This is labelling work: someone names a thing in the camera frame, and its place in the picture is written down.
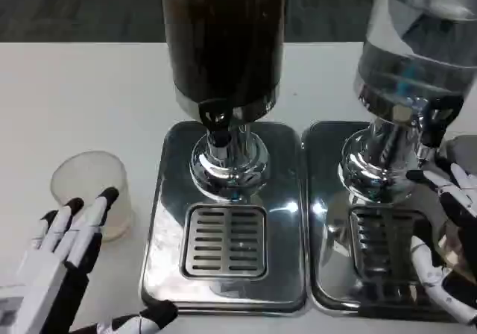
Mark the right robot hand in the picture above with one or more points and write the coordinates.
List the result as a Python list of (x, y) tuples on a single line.
[(462, 214)]

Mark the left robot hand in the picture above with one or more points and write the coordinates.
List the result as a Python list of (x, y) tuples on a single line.
[(41, 274)]

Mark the clear ribbed glass cup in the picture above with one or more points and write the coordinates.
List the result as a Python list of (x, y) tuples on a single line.
[(89, 173)]

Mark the black tap of dark dispenser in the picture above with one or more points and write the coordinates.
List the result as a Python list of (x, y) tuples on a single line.
[(214, 116)]

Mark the partly seen grey tray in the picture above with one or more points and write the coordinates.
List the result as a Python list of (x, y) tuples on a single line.
[(462, 145)]

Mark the slotted steel tray grid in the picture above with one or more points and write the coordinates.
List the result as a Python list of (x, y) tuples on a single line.
[(380, 237), (223, 237)]

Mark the black tap of water dispenser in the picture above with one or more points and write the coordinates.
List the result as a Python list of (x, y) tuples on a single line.
[(443, 110)]

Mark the steel drip tray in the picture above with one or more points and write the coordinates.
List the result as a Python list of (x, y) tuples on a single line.
[(328, 237), (283, 237)]

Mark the dark drink dispenser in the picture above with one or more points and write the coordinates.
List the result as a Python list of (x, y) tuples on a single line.
[(223, 32)]

